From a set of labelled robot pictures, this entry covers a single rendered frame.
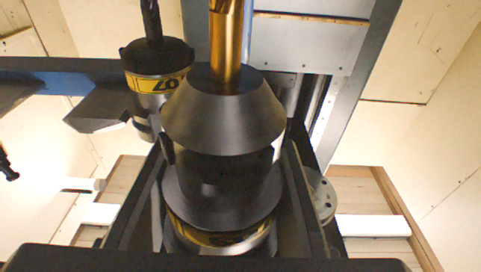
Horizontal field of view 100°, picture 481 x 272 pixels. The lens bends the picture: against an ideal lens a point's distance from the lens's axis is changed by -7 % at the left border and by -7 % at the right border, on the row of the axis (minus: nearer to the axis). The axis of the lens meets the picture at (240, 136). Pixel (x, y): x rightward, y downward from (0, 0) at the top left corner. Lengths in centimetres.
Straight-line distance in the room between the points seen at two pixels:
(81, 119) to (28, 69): 11
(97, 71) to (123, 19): 102
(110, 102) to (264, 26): 59
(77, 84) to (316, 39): 66
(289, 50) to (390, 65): 79
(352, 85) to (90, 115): 88
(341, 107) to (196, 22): 65
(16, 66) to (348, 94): 93
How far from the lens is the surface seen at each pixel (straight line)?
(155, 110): 17
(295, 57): 78
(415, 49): 147
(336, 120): 103
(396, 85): 153
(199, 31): 80
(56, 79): 29
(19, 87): 30
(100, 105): 22
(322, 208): 51
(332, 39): 79
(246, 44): 20
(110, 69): 26
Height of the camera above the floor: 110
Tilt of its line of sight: 41 degrees up
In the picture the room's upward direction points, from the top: 176 degrees counter-clockwise
